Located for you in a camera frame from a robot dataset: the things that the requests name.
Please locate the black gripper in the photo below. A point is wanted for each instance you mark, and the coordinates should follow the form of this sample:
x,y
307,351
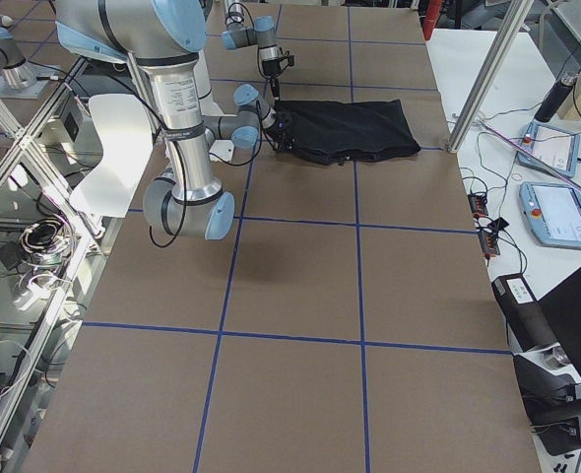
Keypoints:
x,y
280,122
272,68

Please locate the black printed t-shirt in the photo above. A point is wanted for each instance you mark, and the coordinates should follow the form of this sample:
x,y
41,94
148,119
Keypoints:
x,y
333,132

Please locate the white chair seat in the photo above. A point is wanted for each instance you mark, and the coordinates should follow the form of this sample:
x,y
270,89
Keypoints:
x,y
125,134

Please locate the black water bottle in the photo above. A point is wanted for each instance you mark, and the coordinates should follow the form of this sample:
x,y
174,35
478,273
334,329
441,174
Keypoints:
x,y
556,96

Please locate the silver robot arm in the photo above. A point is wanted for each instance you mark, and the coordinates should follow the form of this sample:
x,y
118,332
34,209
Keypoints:
x,y
165,38
242,30

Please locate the aluminium frame post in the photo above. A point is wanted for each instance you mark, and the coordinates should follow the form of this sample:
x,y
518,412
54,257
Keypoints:
x,y
497,52

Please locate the black power strip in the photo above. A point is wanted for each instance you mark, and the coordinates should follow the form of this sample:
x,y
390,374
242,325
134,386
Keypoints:
x,y
485,226

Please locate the far teach pendant tablet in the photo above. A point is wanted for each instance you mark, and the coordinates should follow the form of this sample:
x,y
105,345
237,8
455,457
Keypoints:
x,y
550,145

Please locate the near teach pendant tablet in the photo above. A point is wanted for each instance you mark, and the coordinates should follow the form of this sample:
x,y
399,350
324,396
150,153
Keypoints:
x,y
553,213

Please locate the teach pendant tablet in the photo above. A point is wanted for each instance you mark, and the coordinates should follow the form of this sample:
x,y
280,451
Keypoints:
x,y
550,145
553,213

